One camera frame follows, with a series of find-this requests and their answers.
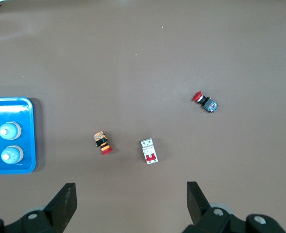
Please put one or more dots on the blue bell with cream knob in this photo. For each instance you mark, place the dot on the blue bell with cream knob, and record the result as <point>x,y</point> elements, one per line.
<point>12,154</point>
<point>10,131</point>

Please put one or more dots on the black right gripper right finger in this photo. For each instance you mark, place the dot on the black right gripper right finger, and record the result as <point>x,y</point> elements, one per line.
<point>199,211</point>

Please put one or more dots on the white circuit breaker red switch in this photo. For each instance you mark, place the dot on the white circuit breaker red switch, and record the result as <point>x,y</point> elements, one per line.
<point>149,151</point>

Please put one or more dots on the orange emergency stop switch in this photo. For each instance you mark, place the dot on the orange emergency stop switch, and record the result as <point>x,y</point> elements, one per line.
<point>103,143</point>

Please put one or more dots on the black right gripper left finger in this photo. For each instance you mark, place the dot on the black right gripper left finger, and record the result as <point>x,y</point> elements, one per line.
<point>60,211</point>

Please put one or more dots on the red mushroom push button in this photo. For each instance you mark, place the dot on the red mushroom push button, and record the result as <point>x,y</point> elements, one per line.
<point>206,102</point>

